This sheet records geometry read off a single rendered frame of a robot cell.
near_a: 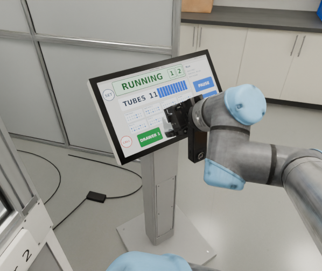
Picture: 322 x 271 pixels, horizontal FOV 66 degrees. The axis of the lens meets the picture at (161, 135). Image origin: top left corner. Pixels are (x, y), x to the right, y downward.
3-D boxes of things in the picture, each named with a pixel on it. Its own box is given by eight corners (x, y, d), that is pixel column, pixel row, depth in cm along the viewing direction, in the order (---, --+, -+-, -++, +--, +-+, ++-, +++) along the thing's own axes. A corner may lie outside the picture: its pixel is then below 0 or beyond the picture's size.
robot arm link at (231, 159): (268, 195, 41) (274, 130, 43) (200, 183, 43) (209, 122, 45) (259, 194, 49) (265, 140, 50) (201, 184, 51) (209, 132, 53)
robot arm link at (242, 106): (233, 121, 42) (239, 74, 43) (197, 128, 52) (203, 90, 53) (267, 132, 45) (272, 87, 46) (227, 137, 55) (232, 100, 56)
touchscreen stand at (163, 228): (216, 256, 156) (253, 125, 92) (154, 300, 137) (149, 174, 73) (170, 200, 189) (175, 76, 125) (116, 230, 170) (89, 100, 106)
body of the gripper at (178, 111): (183, 101, 70) (209, 91, 59) (194, 130, 71) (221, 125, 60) (161, 110, 67) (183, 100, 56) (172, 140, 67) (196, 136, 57)
